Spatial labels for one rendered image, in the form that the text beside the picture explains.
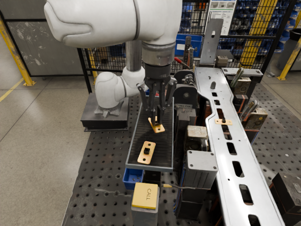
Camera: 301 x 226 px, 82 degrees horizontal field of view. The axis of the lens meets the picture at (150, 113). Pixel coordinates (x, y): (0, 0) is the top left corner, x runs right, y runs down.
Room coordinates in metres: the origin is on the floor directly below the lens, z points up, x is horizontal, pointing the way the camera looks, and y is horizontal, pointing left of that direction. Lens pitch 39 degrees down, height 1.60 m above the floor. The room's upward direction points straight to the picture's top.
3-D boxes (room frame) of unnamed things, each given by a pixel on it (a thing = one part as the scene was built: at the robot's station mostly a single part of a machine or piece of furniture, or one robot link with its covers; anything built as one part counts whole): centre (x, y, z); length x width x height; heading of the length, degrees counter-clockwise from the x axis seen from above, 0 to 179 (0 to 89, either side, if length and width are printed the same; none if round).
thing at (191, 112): (0.65, -0.17, 0.89); 0.13 x 0.11 x 0.38; 84
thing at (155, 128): (0.47, -0.02, 1.17); 0.08 x 0.04 x 0.01; 18
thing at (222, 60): (1.39, -0.59, 0.88); 0.08 x 0.08 x 0.36; 84
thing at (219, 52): (1.58, -0.28, 1.02); 0.90 x 0.22 x 0.03; 84
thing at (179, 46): (1.58, -0.29, 1.10); 0.30 x 0.17 x 0.13; 74
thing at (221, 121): (0.66, -0.37, 1.01); 0.08 x 0.04 x 0.01; 83
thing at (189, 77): (0.79, -0.18, 0.94); 0.18 x 0.13 x 0.49; 174
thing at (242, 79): (1.05, -0.62, 0.87); 0.12 x 0.09 x 0.35; 84
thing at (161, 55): (0.47, -0.02, 1.43); 0.09 x 0.09 x 0.06
